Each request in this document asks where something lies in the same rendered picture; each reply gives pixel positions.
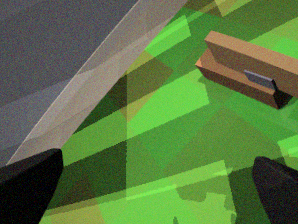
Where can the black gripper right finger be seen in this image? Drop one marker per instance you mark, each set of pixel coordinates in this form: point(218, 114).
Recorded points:
point(277, 186)

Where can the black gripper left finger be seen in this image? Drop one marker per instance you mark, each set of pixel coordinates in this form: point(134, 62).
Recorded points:
point(26, 187)

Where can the dark brown wooden post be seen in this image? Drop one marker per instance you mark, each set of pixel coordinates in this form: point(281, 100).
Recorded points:
point(250, 84)

